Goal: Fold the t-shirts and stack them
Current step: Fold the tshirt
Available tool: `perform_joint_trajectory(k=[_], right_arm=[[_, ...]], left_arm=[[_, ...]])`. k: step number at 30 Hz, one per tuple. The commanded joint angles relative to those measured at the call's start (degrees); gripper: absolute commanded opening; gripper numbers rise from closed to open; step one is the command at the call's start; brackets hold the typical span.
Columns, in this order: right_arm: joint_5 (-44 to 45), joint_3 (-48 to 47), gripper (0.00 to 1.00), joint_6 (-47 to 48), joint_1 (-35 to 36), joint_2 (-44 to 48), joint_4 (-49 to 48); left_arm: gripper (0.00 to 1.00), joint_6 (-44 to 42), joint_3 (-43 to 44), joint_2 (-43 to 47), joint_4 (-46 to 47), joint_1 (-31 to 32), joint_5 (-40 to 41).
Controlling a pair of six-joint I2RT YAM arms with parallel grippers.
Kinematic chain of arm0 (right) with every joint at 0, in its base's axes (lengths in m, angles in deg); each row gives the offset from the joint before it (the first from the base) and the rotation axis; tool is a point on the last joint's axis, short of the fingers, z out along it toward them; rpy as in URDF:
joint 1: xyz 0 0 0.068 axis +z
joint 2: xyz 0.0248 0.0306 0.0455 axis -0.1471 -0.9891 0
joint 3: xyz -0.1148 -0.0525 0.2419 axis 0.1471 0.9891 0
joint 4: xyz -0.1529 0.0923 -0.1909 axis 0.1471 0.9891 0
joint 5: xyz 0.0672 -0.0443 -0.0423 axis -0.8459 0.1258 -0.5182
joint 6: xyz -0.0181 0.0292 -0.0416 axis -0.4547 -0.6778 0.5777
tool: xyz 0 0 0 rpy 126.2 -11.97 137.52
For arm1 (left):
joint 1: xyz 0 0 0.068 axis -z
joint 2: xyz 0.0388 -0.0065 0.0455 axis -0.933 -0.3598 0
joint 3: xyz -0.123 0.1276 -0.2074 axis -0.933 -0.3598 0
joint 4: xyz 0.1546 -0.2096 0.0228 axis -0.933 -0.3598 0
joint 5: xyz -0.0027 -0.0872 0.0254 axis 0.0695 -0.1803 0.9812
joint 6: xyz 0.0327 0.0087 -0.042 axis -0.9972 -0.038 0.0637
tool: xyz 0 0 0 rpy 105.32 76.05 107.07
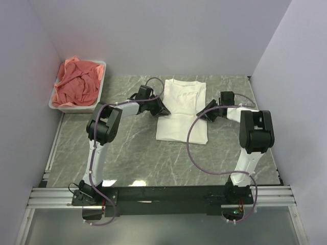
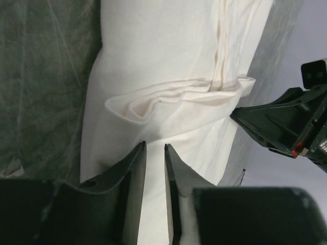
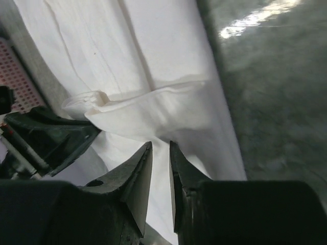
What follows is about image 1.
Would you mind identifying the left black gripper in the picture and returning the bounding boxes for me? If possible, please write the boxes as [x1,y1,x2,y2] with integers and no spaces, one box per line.
[145,95,170,117]

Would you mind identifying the white t shirt red print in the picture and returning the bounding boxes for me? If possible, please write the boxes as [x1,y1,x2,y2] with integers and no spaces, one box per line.
[156,79,208,145]

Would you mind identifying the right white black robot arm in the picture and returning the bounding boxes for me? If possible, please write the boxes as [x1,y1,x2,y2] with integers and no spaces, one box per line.
[197,91,275,204]

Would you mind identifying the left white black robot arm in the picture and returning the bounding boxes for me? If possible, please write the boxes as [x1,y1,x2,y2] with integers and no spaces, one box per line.
[79,85,171,205]

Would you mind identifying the pink t shirt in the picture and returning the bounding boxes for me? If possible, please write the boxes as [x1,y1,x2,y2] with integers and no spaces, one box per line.
[52,56,105,108]

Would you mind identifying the white plastic bin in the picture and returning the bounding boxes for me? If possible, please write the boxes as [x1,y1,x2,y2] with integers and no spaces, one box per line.
[48,60,107,114]

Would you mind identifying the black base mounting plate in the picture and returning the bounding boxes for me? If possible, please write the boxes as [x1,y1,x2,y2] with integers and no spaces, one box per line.
[72,185,254,220]

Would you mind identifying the aluminium rail frame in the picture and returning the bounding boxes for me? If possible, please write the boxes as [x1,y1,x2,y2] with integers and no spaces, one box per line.
[16,185,309,244]

